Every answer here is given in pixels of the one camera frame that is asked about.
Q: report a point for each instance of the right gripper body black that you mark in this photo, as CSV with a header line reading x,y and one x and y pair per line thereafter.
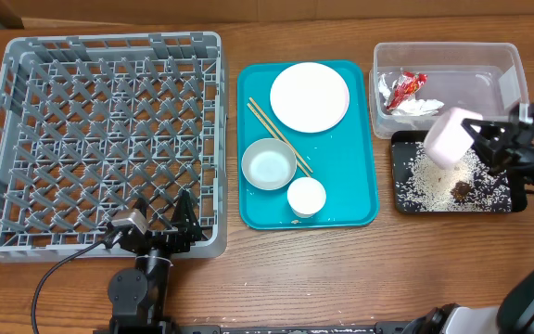
x,y
502,145

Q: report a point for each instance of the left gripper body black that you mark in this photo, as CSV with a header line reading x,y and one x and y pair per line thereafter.
x,y
171,245

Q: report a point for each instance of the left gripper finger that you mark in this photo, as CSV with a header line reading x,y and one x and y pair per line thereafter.
x,y
183,217
139,210

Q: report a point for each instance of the pink bowl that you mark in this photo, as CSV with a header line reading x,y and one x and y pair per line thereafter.
x,y
447,141

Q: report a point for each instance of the rice and food leftovers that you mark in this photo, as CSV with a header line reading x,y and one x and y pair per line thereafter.
x,y
438,188

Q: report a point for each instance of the red snack wrapper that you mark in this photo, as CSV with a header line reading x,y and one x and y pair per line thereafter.
x,y
406,86

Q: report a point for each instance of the grey bowl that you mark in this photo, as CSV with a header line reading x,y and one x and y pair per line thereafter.
x,y
268,164

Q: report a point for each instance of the white cup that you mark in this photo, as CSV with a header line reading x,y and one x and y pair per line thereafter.
x,y
306,196

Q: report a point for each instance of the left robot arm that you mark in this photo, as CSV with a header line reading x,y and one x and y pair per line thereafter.
x,y
138,294

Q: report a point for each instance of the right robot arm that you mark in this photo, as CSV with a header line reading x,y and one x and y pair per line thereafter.
x,y
515,315

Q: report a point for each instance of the black waste tray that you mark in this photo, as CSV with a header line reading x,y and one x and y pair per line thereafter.
x,y
399,204

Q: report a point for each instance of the grey plastic dishwasher rack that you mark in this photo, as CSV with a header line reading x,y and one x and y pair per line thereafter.
x,y
90,124

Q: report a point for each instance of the clear plastic bin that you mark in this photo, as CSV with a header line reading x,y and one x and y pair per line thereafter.
x,y
487,78

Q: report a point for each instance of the teal plastic tray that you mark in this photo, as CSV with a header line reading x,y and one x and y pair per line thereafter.
x,y
342,158

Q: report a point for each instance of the wooden chopstick upper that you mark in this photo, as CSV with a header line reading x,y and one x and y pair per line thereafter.
x,y
278,132

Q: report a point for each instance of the large pink plate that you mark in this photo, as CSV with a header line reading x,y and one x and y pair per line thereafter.
x,y
309,97

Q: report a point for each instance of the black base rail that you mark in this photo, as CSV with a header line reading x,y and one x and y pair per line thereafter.
x,y
381,327

